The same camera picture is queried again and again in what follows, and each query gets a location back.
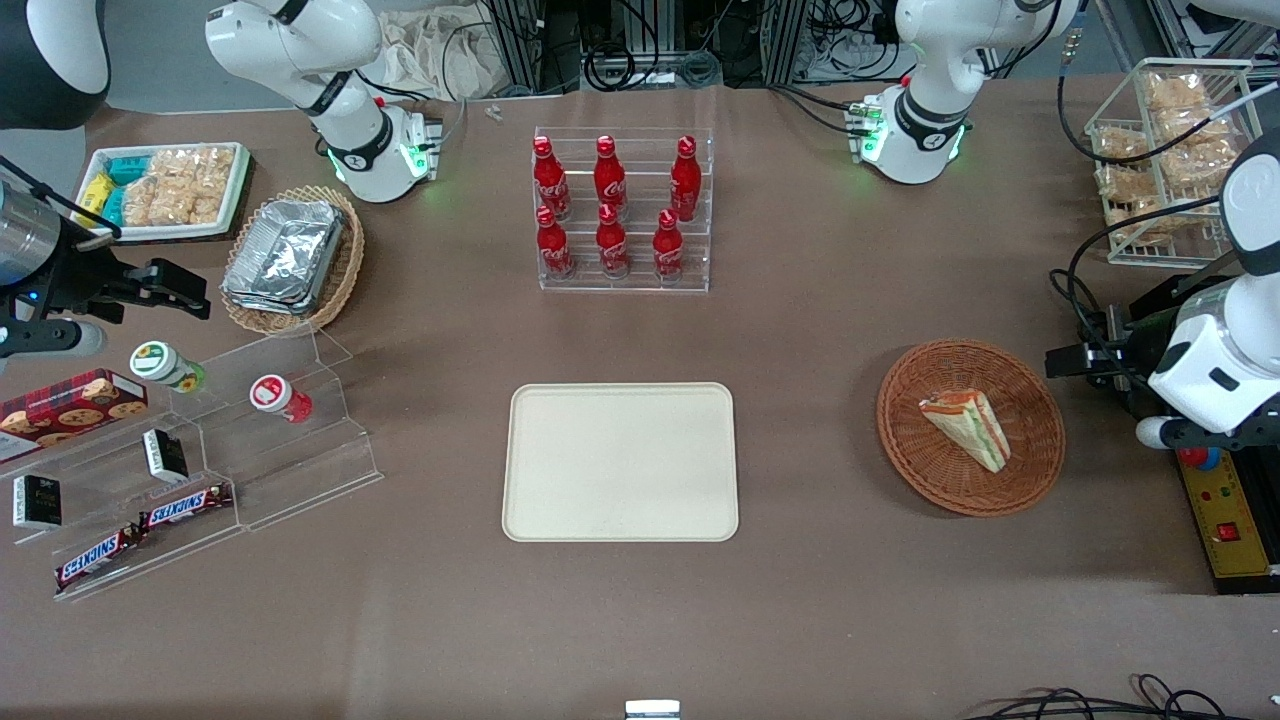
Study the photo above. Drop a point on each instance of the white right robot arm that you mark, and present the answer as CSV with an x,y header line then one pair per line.
x,y
300,50

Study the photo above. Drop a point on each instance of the beige plastic tray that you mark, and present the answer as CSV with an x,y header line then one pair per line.
x,y
620,462

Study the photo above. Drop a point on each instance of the crumpled beige cloth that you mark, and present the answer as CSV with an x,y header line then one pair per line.
x,y
440,55

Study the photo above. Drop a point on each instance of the stacked aluminium foil trays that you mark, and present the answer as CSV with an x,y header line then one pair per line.
x,y
285,255

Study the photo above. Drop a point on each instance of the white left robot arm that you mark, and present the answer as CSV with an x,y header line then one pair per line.
x,y
930,60

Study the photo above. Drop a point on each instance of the small black chocolate box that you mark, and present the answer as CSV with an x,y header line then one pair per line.
x,y
37,502
165,455

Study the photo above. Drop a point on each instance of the Snickers chocolate bar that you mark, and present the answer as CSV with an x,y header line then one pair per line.
x,y
95,558
185,506

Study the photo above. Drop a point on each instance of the clear acrylic stepped display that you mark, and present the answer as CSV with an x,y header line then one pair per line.
x,y
290,470

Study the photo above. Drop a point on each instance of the black metal frame rack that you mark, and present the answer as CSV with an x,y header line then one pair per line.
x,y
520,40

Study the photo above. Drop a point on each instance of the red cola bottle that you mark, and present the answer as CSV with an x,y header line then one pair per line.
x,y
612,243
554,245
685,180
668,248
551,182
610,180

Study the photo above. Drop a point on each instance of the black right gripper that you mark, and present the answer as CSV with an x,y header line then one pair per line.
x,y
82,280

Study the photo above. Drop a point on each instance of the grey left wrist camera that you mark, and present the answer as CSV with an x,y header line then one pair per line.
x,y
1152,432

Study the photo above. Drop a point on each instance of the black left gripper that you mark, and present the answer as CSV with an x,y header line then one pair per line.
x,y
1126,351

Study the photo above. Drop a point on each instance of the red tartan cookie box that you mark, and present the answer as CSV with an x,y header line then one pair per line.
x,y
70,410

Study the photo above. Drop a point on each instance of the clear rice cracker bag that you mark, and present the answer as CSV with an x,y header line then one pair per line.
x,y
195,170
165,205

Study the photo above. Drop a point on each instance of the yellow black control box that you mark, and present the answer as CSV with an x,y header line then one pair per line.
x,y
1230,530

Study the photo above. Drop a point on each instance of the round brown wicker basket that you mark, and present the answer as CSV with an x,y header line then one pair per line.
x,y
930,470

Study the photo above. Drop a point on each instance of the green sunflower lidded cup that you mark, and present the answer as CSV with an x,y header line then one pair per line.
x,y
160,362

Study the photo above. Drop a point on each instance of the triangular sandwich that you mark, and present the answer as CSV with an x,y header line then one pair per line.
x,y
970,430

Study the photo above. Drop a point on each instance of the clear bag of crackers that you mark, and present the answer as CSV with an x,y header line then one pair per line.
x,y
1130,215
1120,145
1175,92
1200,150

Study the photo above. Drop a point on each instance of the red lidded cup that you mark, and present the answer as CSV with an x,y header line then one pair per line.
x,y
275,395

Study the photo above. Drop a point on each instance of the clear acrylic bottle rack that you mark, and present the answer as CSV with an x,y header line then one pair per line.
x,y
640,270

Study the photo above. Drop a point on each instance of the teal snack packet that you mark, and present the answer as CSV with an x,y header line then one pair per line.
x,y
128,168
113,207

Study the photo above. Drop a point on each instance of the yellow snack packet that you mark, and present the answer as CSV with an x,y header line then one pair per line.
x,y
95,193

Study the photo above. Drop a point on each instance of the oval light wicker basket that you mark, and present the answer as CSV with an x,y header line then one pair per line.
x,y
340,280

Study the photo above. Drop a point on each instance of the white rectangular snack tray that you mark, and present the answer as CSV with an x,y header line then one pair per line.
x,y
170,233

